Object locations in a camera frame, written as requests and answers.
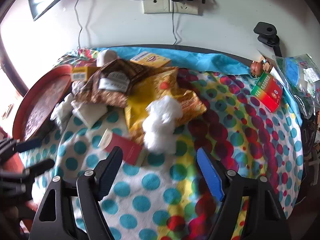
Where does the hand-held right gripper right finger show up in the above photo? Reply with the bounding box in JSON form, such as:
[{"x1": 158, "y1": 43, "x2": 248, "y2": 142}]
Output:
[{"x1": 197, "y1": 148, "x2": 292, "y2": 240}]

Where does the plain blue cloth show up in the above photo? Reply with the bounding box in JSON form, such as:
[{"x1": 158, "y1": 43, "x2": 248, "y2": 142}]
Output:
[{"x1": 95, "y1": 45, "x2": 253, "y2": 75}]

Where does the small brown figurine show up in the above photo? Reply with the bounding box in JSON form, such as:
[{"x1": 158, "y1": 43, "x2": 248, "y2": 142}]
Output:
[{"x1": 250, "y1": 59, "x2": 272, "y2": 77}]

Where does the white coax wall outlet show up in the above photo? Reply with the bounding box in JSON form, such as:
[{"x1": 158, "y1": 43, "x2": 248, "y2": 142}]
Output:
[{"x1": 141, "y1": 0, "x2": 171, "y2": 14}]

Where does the yellow barcode label box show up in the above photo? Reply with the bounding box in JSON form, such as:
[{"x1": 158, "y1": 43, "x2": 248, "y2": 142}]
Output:
[{"x1": 71, "y1": 66, "x2": 100, "y2": 82}]

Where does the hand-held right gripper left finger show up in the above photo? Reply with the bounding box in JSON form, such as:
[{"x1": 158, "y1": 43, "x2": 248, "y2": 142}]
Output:
[{"x1": 29, "y1": 146, "x2": 123, "y2": 240}]

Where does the clear bag with blue item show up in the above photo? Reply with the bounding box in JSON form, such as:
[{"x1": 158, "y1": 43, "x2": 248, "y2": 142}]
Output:
[{"x1": 271, "y1": 53, "x2": 320, "y2": 118}]

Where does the red blurred object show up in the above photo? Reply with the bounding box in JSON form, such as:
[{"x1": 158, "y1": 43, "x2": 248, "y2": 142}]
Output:
[{"x1": 0, "y1": 126, "x2": 38, "y2": 230}]

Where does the white sock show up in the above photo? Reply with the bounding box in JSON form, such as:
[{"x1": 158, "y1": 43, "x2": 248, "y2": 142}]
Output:
[
  {"x1": 71, "y1": 100, "x2": 108, "y2": 128},
  {"x1": 96, "y1": 49, "x2": 118, "y2": 67},
  {"x1": 50, "y1": 81, "x2": 87, "y2": 127}
]

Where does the yellow cartoon print box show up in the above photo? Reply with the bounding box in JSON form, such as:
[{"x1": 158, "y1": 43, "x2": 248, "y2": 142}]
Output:
[{"x1": 130, "y1": 51, "x2": 172, "y2": 68}]

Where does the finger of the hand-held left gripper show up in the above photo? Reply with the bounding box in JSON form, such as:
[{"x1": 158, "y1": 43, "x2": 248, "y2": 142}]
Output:
[
  {"x1": 23, "y1": 158, "x2": 56, "y2": 181},
  {"x1": 0, "y1": 138, "x2": 42, "y2": 156}
]

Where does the green and red box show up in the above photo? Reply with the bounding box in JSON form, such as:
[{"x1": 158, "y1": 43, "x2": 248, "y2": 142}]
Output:
[{"x1": 250, "y1": 71, "x2": 284, "y2": 113}]

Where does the brown snack packet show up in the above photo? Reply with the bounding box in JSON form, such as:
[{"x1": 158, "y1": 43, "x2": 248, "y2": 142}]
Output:
[{"x1": 74, "y1": 59, "x2": 153, "y2": 108}]

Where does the yellow snack packet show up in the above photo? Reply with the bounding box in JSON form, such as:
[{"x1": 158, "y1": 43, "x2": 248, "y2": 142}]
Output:
[{"x1": 124, "y1": 66, "x2": 207, "y2": 145}]

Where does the red packet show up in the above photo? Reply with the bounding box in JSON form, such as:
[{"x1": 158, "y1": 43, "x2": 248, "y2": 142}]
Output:
[{"x1": 99, "y1": 129, "x2": 142, "y2": 166}]

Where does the polka dot cloth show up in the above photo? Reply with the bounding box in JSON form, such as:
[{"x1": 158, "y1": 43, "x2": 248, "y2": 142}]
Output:
[{"x1": 19, "y1": 45, "x2": 304, "y2": 240}]

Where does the clear plastic bag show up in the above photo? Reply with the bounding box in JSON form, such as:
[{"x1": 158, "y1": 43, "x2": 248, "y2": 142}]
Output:
[{"x1": 142, "y1": 95, "x2": 183, "y2": 155}]

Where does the black cable below socket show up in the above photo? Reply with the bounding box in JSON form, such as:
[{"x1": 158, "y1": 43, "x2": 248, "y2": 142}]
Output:
[{"x1": 171, "y1": 2, "x2": 182, "y2": 46}]

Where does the thin black hanging cable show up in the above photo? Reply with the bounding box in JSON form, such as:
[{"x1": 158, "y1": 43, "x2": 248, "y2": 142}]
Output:
[{"x1": 74, "y1": 0, "x2": 84, "y2": 50}]

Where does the white power wall socket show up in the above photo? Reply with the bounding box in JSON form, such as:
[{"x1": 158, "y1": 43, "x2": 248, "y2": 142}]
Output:
[{"x1": 170, "y1": 0, "x2": 200, "y2": 16}]

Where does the round red tray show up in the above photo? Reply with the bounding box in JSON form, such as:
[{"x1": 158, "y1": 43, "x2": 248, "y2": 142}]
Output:
[{"x1": 12, "y1": 64, "x2": 73, "y2": 142}]

